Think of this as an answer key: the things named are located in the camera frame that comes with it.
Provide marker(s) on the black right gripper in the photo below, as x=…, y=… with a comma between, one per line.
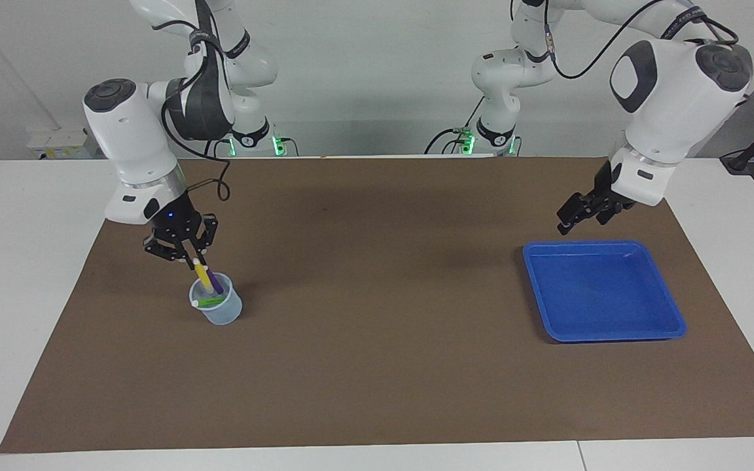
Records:
x=177, y=219

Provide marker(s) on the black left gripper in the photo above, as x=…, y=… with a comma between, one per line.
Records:
x=612, y=196

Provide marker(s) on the yellow pen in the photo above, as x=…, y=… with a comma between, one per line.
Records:
x=203, y=276

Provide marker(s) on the purple pen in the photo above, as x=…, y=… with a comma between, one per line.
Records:
x=216, y=284

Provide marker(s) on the green pen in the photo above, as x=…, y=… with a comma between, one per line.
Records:
x=210, y=302

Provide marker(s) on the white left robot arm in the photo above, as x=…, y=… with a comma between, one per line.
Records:
x=678, y=111

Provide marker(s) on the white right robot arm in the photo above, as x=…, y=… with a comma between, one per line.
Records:
x=128, y=137

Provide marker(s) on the translucent plastic cup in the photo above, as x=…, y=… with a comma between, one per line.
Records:
x=223, y=315

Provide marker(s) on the blue plastic tray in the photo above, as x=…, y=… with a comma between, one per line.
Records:
x=612, y=307

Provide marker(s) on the white power box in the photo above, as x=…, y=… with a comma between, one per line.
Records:
x=63, y=144

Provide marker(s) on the brown table mat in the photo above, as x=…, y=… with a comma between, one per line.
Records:
x=377, y=327

